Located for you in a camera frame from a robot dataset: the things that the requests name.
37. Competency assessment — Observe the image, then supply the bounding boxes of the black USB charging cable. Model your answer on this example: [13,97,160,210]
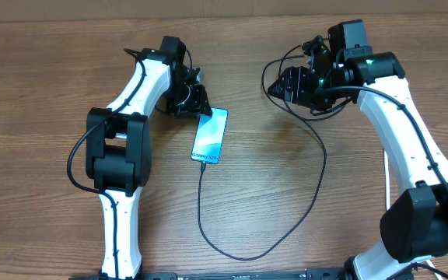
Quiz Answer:
[197,44,328,261]

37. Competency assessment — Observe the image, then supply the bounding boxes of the blue Samsung Galaxy smartphone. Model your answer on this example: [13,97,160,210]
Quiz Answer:
[191,107,229,164]

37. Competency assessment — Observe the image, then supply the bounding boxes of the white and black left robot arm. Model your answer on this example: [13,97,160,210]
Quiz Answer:
[66,36,212,279]

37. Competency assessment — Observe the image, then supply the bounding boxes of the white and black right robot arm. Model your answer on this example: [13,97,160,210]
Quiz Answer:
[264,19,448,279]

